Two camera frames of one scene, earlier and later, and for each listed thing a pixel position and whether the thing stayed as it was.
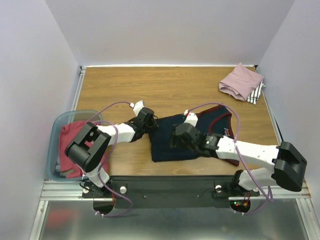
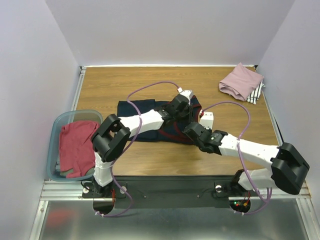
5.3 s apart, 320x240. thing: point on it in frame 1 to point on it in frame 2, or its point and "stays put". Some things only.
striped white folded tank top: [255, 94] stays put
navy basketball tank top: [216, 120] to [171, 131]
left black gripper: [153, 124] to [189, 111]
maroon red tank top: [67, 132] stays put
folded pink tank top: [240, 83] stays put
